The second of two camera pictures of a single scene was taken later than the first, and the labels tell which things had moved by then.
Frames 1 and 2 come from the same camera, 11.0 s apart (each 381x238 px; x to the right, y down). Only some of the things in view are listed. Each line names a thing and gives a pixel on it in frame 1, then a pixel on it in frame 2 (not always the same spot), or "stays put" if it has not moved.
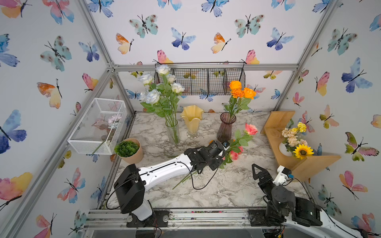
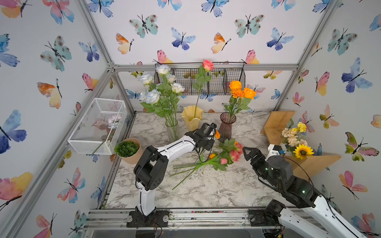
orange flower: x=236 y=85 stays put
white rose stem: x=150 y=96 stays put
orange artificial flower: x=249 y=93 stays put
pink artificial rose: x=250 y=129 → x=202 y=76
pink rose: x=234 y=155 stays put
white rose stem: x=146 y=79 stays put
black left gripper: x=217 y=160 → x=211 y=141
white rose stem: x=170 y=78 stays put
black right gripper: x=265 y=176 → x=257 y=153
